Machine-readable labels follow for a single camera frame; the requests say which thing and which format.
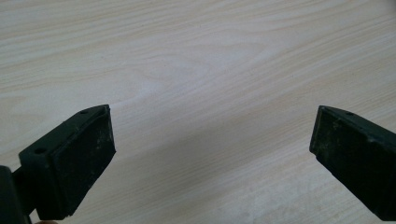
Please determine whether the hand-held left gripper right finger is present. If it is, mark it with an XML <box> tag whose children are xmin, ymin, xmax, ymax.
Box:
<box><xmin>308</xmin><ymin>105</ymin><xmax>396</xmax><ymax>222</ymax></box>

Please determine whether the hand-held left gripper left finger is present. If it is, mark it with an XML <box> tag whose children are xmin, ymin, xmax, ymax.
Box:
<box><xmin>12</xmin><ymin>104</ymin><xmax>117</xmax><ymax>221</ymax></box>

